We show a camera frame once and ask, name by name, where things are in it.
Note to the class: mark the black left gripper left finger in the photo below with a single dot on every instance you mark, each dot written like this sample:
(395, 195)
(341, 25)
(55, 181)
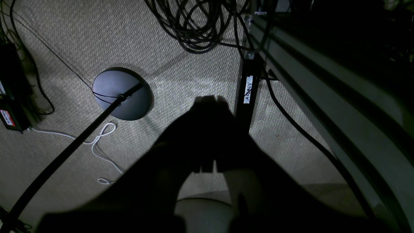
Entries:
(144, 199)

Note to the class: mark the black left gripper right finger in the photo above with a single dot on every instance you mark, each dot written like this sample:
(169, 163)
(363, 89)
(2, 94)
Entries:
(267, 198)

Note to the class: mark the black stand pole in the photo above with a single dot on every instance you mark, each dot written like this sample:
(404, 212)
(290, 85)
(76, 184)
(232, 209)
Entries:
(41, 179)

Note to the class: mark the round black stand base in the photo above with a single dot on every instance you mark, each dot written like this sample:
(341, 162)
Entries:
(118, 82)

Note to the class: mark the black labelled table leg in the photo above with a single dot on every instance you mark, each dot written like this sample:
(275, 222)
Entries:
(246, 92)

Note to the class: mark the black power supply box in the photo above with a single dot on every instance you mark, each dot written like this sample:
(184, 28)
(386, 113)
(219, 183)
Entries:
(15, 90)

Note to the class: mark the grey aluminium frame rail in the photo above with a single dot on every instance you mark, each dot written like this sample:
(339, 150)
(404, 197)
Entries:
(360, 102)

